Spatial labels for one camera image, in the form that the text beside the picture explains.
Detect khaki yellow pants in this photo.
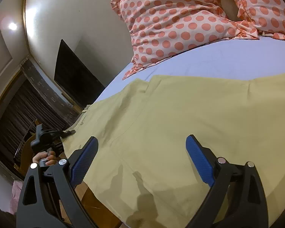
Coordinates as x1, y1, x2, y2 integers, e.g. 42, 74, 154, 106
63, 74, 285, 227

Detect person's left hand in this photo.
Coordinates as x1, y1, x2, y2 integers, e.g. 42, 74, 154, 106
32, 151, 58, 166

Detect dark window curtain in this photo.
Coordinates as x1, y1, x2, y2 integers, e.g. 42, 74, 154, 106
0, 80, 67, 180

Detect pink cloth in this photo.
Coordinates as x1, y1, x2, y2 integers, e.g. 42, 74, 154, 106
9, 180, 23, 215

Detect black flat screen television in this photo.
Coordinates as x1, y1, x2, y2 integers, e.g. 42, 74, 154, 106
54, 40, 105, 108

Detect light blue bed sheet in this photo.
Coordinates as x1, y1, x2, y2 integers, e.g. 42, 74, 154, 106
97, 36, 285, 101

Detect polka dot pillow left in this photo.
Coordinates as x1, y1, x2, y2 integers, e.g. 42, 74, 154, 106
111, 0, 258, 78

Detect polka dot pillow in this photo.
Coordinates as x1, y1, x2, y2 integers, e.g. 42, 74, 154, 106
111, 0, 258, 78
234, 0, 285, 40

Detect polka dot pillow right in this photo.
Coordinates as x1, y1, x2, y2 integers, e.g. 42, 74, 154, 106
234, 0, 285, 40

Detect wooden bed frame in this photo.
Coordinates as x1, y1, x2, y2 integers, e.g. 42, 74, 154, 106
59, 181, 123, 228

